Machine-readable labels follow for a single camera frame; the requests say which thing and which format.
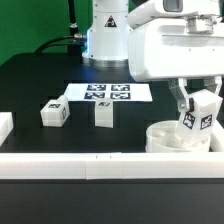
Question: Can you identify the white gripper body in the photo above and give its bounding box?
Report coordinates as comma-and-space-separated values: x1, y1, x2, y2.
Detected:
128, 18, 224, 82

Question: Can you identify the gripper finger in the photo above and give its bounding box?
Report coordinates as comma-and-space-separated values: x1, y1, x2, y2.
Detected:
168, 78, 194, 113
204, 76, 222, 95

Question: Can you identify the white round stool seat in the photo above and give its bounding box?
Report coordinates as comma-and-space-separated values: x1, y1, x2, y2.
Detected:
145, 120, 210, 153

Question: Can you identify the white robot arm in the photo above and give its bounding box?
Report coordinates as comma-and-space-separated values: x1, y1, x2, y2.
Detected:
127, 0, 224, 111

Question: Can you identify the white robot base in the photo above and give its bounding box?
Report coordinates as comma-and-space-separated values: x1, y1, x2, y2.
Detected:
82, 0, 132, 67

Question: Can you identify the white right fence bar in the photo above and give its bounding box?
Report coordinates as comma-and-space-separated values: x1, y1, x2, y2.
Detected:
210, 121, 224, 152

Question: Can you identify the white fence bar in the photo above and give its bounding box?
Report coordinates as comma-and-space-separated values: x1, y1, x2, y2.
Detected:
210, 121, 224, 152
0, 152, 224, 180
0, 112, 14, 146

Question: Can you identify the white marker sheet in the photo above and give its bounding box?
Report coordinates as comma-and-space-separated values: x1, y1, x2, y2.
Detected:
64, 83, 152, 102

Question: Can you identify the white front fence bar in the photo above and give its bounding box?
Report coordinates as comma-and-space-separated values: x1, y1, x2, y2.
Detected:
0, 152, 224, 180

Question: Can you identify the white left fence bar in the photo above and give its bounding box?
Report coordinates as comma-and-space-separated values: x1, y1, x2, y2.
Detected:
0, 112, 14, 146

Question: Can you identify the black cable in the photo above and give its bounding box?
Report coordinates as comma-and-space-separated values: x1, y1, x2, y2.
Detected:
34, 0, 88, 55

